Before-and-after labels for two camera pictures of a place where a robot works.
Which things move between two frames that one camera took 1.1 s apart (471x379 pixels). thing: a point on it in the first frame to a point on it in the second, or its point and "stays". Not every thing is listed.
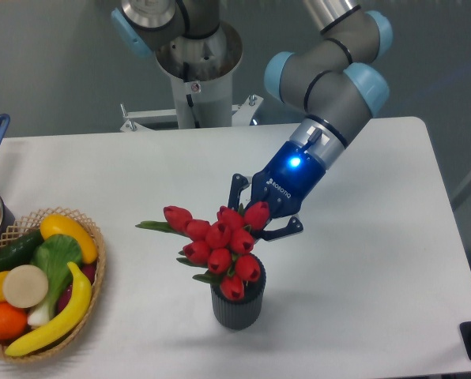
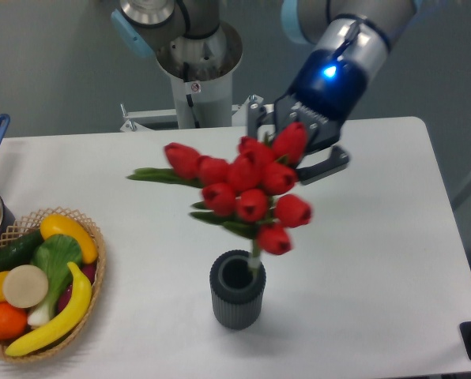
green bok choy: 56,255 stays
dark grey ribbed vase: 241,313 stays
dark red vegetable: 89,270 stays
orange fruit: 1,320 stays
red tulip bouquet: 222,246 to 247,193
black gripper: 283,185 to 324,91
